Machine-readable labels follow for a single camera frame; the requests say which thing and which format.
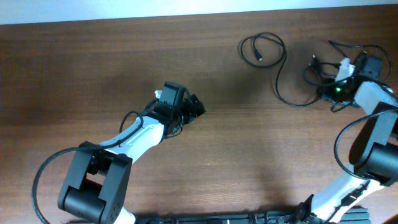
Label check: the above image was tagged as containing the black USB cable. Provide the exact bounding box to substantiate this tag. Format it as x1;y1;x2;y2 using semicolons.
302;39;393;88

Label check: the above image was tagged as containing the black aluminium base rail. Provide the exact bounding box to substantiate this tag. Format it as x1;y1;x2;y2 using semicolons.
67;207;371;224

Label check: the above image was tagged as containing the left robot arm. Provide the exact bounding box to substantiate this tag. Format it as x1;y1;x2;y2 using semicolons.
57;82;205;223

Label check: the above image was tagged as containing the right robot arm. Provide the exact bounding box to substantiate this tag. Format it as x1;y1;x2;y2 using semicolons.
277;54;397;223

